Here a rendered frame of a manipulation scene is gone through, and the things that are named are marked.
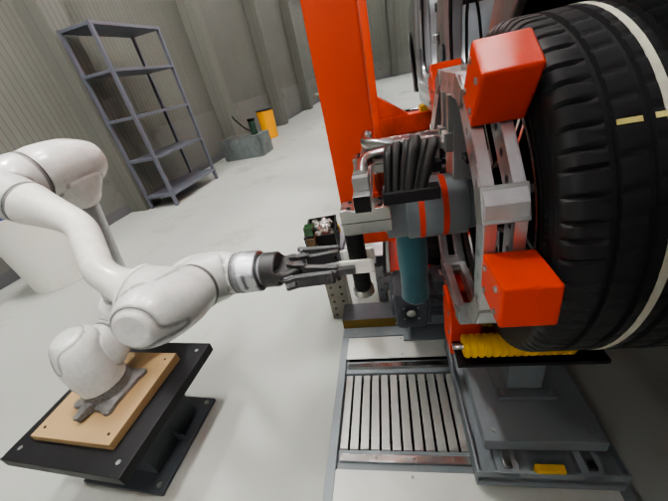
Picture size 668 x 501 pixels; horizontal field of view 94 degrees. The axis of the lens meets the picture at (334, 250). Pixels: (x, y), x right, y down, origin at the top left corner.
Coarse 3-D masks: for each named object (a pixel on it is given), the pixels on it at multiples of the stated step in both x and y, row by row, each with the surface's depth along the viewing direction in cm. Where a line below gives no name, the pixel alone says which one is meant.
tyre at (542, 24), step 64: (640, 0) 43; (576, 64) 40; (640, 64) 38; (576, 128) 38; (640, 128) 37; (576, 192) 38; (640, 192) 37; (576, 256) 40; (640, 256) 39; (576, 320) 46
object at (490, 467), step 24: (456, 384) 107; (576, 384) 99; (480, 456) 89; (504, 456) 85; (528, 456) 87; (552, 456) 86; (576, 456) 83; (600, 456) 84; (480, 480) 87; (504, 480) 85; (528, 480) 84; (552, 480) 82; (576, 480) 81; (600, 480) 80; (624, 480) 78
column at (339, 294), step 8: (336, 280) 158; (344, 280) 160; (328, 288) 161; (336, 288) 161; (344, 288) 160; (328, 296) 164; (336, 296) 164; (344, 296) 163; (336, 304) 166; (344, 304) 166; (336, 312) 169
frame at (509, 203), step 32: (480, 128) 47; (512, 128) 46; (480, 160) 46; (512, 160) 45; (480, 192) 45; (512, 192) 44; (480, 224) 46; (512, 224) 46; (448, 256) 92; (480, 256) 49; (448, 288) 87; (480, 288) 51; (480, 320) 55
